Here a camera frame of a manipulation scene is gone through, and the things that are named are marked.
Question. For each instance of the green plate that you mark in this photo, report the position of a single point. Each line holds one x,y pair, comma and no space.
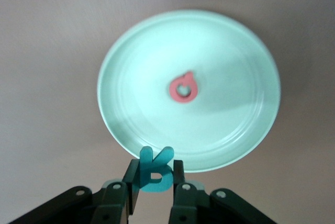
209,116

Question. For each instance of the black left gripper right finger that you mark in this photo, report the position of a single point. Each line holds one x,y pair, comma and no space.
196,205

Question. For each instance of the teal digit 6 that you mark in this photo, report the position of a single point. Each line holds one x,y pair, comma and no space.
162,183

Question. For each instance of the red foam letter Q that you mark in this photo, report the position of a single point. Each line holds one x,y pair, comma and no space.
183,99

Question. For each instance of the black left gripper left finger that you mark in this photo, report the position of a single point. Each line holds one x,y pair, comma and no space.
104,203

